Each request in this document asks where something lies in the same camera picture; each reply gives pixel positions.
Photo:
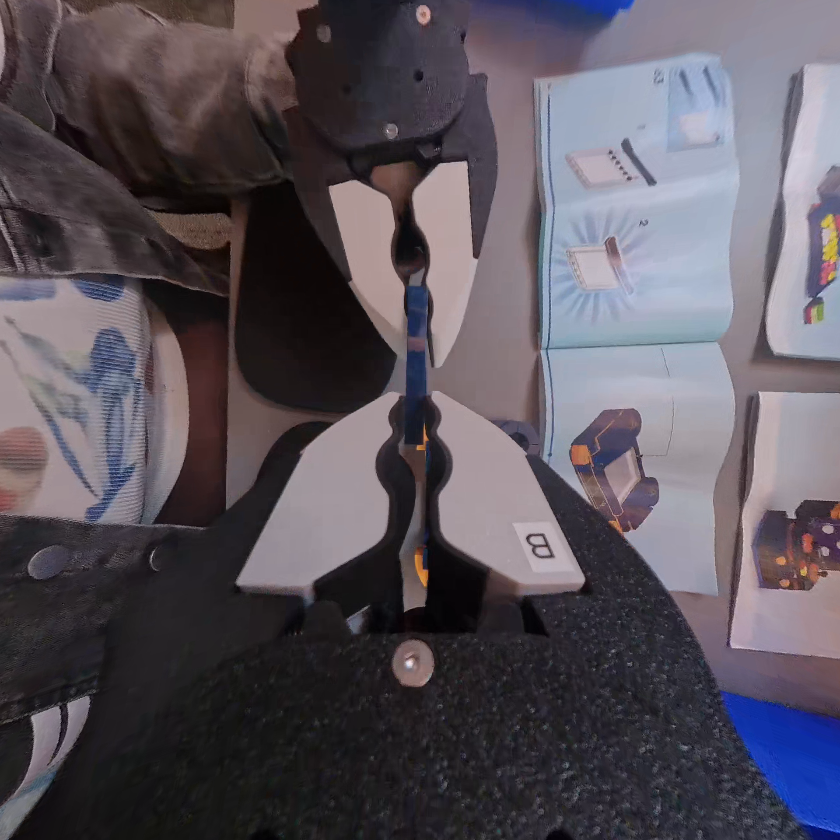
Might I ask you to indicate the dark blue brick plate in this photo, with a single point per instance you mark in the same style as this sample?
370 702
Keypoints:
417 354

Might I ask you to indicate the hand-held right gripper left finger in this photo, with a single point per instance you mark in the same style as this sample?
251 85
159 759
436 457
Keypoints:
328 518

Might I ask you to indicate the orange curved brick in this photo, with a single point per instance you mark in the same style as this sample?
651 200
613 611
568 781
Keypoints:
421 564

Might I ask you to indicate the person's left forearm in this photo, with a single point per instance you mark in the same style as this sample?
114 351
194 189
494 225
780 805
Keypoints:
164 98

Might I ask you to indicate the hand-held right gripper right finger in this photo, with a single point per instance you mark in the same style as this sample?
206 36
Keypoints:
492 505

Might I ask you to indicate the black bumpy cushion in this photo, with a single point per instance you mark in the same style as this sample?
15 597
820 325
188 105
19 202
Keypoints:
295 328

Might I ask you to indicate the blue plastic bin with divider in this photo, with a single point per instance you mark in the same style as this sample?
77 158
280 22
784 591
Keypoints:
558 5

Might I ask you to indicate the arcade cover instruction booklet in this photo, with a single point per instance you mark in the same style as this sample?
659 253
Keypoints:
787 590

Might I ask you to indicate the dark blue brick console model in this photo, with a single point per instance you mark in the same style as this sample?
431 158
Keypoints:
518 434

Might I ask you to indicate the large blue plastic bin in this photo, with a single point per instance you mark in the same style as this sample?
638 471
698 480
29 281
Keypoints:
787 754

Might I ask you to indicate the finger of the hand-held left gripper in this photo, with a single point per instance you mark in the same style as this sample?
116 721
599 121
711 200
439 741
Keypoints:
367 249
453 249

